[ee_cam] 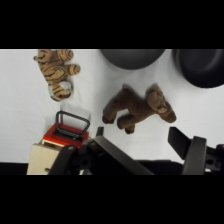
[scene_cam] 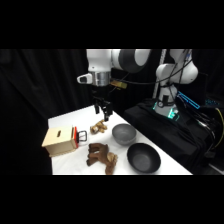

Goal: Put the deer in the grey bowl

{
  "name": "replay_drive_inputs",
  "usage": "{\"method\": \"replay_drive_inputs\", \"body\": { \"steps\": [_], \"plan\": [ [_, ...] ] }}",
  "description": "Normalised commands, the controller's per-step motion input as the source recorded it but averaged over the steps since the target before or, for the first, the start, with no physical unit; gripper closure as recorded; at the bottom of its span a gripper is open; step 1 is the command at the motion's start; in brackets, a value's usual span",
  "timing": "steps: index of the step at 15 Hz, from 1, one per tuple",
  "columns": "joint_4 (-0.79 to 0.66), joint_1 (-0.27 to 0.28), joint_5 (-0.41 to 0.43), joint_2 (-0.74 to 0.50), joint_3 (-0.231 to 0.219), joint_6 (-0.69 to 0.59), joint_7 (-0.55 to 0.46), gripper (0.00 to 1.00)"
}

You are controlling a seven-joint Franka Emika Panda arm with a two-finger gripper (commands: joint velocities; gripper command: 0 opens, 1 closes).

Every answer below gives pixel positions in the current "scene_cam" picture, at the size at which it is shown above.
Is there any grey bowl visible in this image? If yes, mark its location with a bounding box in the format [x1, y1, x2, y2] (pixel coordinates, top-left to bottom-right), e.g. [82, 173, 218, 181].
[111, 123, 138, 146]

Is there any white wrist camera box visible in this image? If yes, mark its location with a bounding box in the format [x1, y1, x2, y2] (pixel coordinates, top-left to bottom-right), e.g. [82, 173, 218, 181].
[76, 73, 93, 85]

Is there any blue lit device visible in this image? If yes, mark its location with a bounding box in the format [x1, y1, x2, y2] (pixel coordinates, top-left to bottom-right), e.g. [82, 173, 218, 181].
[176, 90, 202, 110]

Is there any black curtain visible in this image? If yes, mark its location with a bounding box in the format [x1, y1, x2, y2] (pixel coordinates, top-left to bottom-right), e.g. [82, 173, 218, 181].
[0, 49, 224, 176]

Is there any yellow tag on wrist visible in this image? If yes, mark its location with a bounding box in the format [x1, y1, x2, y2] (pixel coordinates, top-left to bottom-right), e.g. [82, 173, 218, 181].
[110, 79, 129, 91]

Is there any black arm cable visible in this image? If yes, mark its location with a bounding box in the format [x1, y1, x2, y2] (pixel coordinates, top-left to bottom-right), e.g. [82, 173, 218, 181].
[112, 59, 188, 86]

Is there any black bowl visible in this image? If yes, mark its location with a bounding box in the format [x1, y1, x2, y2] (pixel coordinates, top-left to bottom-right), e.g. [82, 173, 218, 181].
[126, 142, 162, 175]

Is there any striped plush tiger toy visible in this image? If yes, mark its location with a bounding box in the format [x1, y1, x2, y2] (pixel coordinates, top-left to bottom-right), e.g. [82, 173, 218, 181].
[89, 120, 108, 135]

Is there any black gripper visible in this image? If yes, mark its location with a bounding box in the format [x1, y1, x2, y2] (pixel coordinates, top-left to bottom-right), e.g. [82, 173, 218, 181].
[91, 85, 114, 122]

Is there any black robot stand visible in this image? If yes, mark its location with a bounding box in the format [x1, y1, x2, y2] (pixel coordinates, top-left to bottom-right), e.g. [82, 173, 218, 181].
[122, 97, 224, 176]

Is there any wooden box with red side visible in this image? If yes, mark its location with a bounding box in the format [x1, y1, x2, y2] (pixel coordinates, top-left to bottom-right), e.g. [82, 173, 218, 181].
[41, 124, 88, 158]

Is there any brown plush deer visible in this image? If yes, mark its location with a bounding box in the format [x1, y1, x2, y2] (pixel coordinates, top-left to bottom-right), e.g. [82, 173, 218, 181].
[85, 142, 119, 176]

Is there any green base light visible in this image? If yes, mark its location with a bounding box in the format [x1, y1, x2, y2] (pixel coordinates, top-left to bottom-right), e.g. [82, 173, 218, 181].
[152, 101, 181, 122]

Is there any yellow cable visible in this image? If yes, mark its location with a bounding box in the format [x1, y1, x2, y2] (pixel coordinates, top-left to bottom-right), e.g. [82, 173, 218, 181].
[211, 107, 224, 153]

